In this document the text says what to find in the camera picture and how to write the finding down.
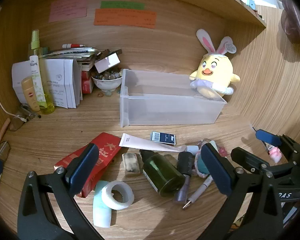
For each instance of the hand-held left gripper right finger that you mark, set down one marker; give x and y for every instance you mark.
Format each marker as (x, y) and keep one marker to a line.
(216, 168)

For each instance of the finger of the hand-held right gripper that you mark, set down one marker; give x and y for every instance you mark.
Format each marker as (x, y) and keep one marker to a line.
(247, 158)
(267, 137)

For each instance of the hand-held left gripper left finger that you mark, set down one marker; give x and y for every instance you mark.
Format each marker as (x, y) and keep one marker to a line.
(83, 165)

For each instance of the teal packaged item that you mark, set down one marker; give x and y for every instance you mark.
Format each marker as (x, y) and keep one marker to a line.
(202, 166)

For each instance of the small pink trinket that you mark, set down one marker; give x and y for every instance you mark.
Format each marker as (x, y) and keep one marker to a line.
(223, 152)

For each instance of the red packet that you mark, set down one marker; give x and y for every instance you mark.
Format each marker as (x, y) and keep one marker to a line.
(105, 152)

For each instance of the white ballpoint pen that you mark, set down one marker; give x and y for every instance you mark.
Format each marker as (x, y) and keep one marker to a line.
(198, 192)

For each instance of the small white bottle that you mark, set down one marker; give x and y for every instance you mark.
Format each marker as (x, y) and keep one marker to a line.
(192, 149)

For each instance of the purple nail polish bottle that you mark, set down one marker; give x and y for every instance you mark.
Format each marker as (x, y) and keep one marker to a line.
(185, 165)

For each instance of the white eraser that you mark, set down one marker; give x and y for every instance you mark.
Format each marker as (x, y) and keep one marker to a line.
(131, 163)

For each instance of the mint green tube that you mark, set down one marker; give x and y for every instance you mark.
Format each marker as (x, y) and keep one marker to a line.
(101, 212)

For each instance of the white tape roll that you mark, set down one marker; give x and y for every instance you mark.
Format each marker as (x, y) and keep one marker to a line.
(125, 195)

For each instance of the dark green glass bottle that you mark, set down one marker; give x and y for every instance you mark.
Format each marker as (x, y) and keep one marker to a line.
(162, 173)

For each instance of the dark blue small box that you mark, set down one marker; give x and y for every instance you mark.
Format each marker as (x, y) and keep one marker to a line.
(163, 138)

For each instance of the white cream tube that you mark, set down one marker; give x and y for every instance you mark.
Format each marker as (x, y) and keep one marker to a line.
(145, 143)

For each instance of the clear plastic bin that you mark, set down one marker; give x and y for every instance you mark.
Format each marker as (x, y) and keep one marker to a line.
(165, 110)

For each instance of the pink and white candy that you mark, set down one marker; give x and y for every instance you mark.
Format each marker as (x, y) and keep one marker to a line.
(275, 155)

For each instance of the yellow-green spray bottle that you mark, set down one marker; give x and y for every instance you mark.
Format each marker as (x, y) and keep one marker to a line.
(47, 100)

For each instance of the pale green loose pebble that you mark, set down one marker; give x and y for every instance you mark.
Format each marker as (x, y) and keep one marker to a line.
(108, 94)

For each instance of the eyeglasses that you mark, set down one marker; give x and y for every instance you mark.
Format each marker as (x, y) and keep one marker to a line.
(16, 123)

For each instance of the red box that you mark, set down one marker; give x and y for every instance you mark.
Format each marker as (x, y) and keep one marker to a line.
(87, 83)

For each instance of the round lens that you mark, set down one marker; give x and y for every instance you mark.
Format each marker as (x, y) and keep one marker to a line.
(3, 151)

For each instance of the yellow chick plush toy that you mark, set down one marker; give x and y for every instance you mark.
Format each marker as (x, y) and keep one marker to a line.
(216, 71)

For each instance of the white ceramic bowl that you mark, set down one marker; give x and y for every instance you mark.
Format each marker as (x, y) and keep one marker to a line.
(107, 84)

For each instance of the yellow sunscreen bottle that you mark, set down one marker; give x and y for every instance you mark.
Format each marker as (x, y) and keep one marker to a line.
(30, 95)

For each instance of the white folded papers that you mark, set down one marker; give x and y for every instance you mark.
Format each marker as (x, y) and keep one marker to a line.
(58, 80)

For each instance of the small white box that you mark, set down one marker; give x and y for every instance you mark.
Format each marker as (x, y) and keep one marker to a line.
(107, 62)

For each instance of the stack of booklets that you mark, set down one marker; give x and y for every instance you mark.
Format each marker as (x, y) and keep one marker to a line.
(75, 55)

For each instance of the brown flat strip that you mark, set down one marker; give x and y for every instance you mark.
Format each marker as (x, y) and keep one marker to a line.
(107, 52)

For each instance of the red and white pen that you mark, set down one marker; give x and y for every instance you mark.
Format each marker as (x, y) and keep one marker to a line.
(73, 45)

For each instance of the wooden shelf board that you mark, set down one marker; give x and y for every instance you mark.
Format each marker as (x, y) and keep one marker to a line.
(237, 7)

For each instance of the teal small figurine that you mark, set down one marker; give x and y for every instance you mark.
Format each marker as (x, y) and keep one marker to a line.
(251, 2)

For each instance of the orange paper note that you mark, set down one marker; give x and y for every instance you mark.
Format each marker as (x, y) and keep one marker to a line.
(125, 18)

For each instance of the pink paper note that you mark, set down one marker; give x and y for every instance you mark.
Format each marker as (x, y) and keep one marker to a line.
(68, 8)

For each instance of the green paper note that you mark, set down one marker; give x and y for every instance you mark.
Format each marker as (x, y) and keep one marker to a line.
(122, 5)

